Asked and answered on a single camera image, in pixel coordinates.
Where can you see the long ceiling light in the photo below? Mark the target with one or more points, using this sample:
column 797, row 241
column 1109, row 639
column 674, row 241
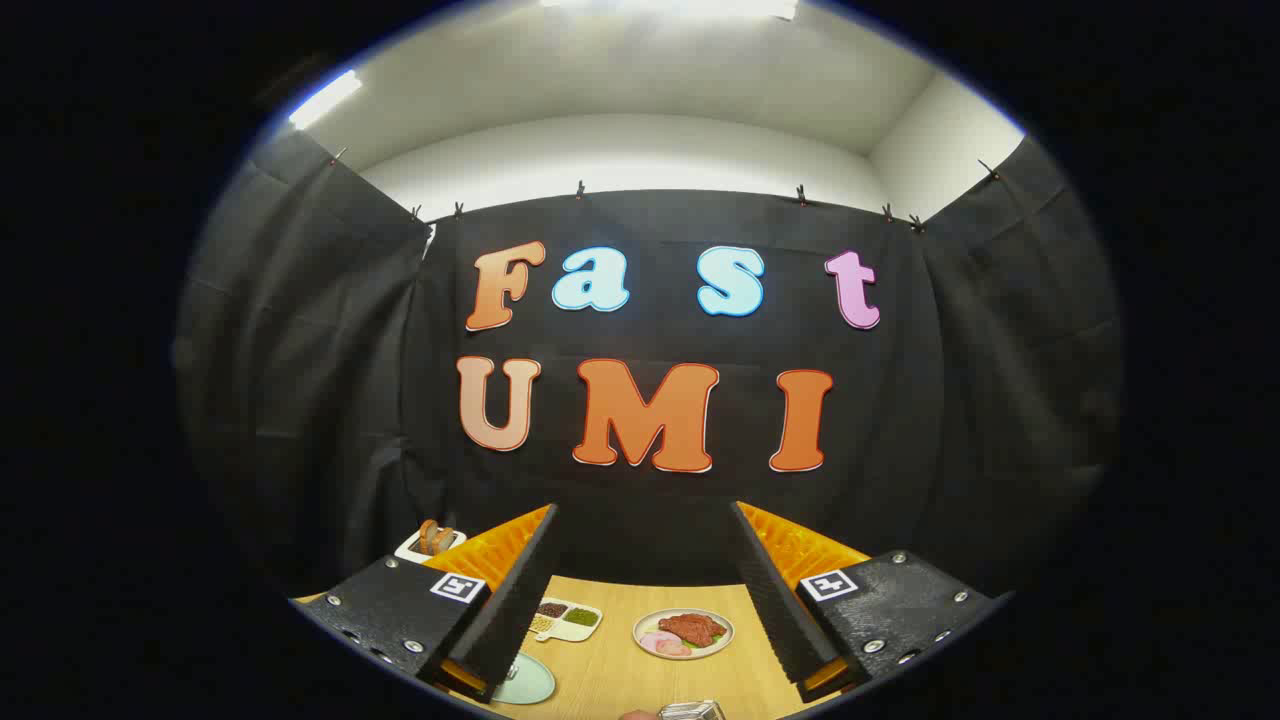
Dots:
column 670, row 6
column 325, row 98

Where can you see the light blue plate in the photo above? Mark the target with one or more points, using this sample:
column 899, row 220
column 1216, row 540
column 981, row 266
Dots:
column 530, row 685

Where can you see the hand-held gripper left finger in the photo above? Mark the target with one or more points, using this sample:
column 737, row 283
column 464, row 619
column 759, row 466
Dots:
column 520, row 600

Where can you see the perforated metal basket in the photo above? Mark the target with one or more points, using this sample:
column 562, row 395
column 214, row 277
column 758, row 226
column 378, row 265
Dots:
column 692, row 712

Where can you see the round beige plate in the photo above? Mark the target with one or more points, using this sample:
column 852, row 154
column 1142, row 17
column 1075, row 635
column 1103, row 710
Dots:
column 718, row 645

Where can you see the toasted bread slice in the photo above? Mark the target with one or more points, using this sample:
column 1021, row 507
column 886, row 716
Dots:
column 435, row 537

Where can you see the pink ham slice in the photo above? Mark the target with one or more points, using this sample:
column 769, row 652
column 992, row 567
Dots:
column 675, row 649

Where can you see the white divided dish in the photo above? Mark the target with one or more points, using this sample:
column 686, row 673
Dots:
column 575, row 632

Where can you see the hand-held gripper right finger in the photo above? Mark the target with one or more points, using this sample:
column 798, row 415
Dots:
column 775, row 600

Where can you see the pile of green beans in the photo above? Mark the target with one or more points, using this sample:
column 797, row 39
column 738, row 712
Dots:
column 581, row 617

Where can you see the white toaster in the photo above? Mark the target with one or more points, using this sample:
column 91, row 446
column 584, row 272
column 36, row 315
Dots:
column 410, row 550

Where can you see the pale pink round slice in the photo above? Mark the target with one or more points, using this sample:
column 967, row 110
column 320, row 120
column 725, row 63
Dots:
column 652, row 640

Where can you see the brown meat steak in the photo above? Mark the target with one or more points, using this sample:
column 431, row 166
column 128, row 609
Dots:
column 690, row 628

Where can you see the pile of yellow soybeans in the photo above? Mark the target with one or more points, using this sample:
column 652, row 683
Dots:
column 541, row 624

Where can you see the pile of dark beans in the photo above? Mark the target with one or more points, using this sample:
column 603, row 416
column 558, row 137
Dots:
column 551, row 609

